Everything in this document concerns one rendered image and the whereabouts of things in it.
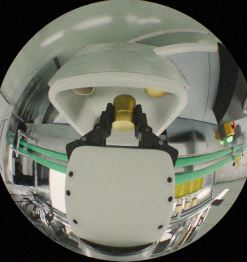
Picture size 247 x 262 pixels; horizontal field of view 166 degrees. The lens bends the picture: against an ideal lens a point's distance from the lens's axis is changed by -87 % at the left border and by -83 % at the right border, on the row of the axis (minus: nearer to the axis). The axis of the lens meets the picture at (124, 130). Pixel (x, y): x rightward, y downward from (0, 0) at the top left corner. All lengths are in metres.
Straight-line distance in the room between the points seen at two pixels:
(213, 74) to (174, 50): 0.11
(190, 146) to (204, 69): 0.23
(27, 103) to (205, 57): 0.93
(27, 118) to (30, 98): 0.15
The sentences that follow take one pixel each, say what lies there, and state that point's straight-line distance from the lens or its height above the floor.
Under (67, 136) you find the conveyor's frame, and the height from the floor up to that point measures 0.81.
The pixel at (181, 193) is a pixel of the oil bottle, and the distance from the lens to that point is 0.47.
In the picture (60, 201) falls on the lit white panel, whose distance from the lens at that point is 0.71.
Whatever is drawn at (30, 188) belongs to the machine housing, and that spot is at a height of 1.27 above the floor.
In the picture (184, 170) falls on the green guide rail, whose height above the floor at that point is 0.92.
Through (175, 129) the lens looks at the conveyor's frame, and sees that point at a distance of 0.29.
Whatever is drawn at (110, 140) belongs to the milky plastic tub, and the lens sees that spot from 0.27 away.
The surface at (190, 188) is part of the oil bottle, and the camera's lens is 0.50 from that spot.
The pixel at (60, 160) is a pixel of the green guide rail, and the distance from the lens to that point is 0.43.
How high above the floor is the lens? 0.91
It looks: 23 degrees down
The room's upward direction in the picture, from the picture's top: 177 degrees counter-clockwise
